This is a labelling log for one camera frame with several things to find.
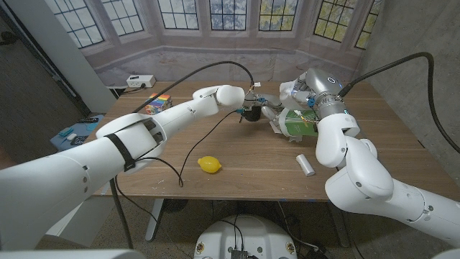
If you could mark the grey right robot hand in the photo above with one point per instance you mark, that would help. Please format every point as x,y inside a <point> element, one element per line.
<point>320,88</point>

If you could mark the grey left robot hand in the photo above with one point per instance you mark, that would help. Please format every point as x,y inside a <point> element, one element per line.
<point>269,104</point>

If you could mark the green cardboard box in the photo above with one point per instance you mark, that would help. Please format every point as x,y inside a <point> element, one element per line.
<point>303,124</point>

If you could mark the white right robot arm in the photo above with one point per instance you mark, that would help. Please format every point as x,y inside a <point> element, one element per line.
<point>359,172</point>

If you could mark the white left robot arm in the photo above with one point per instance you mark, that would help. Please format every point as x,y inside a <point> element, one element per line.
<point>143,144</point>

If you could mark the black cup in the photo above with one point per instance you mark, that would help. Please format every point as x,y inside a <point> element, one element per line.
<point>251,113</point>

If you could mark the white cylindrical tape roll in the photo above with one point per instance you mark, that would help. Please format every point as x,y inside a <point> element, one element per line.
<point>305,164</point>

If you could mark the yellow lemon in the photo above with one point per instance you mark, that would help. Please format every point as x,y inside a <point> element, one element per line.
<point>209,164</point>

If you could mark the rainbow striped box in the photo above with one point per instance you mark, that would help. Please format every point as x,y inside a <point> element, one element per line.
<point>158,102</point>

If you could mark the small blue box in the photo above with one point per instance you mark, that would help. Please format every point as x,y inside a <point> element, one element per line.
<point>65,132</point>

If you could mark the printed window backdrop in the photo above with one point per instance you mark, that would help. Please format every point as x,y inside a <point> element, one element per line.
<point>201,61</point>

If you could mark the white power strip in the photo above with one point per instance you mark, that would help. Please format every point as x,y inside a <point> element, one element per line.
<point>141,81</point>

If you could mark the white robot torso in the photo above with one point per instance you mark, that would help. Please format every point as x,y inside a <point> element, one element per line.
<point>244,237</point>

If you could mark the metal table leg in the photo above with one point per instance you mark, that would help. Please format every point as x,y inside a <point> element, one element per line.
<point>154,219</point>
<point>339,230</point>

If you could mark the black remote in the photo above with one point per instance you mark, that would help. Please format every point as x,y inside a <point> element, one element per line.
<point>87,120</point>

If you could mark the small white object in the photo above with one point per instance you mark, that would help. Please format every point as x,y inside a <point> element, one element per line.
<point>71,136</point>

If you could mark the white pillar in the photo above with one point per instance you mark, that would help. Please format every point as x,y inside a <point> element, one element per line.
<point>61,46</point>

